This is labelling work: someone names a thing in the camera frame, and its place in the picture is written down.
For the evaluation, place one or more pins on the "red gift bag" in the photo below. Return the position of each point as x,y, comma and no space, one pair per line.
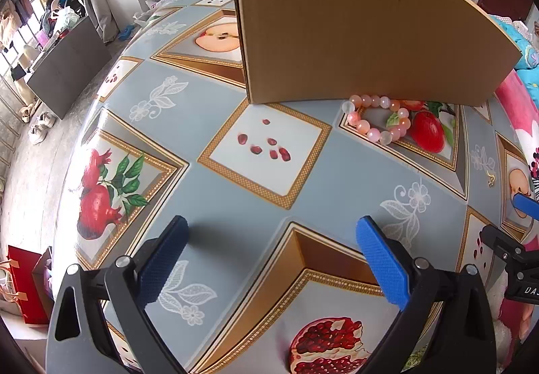
20,264

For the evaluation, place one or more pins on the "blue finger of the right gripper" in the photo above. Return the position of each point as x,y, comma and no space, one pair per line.
503,246
526,205

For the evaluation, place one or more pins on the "pink floral blanket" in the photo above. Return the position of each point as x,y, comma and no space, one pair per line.
513,320

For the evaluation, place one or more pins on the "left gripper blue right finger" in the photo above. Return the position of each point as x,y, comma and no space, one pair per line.
463,340

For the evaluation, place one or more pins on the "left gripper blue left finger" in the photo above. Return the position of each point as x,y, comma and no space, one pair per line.
79,340

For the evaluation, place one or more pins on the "brown cardboard box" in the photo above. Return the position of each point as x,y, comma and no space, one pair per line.
434,50

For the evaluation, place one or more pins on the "hanging clothes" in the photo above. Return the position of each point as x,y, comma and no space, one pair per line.
32,23

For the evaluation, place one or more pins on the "grey cabinet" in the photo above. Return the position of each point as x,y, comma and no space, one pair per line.
62,73

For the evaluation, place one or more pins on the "fruit print tablecloth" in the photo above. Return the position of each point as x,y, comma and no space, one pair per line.
272,279

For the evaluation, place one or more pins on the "white shoes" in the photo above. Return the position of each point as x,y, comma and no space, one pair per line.
38,131

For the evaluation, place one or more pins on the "blue folded quilt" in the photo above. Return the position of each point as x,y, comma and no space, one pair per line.
527,65

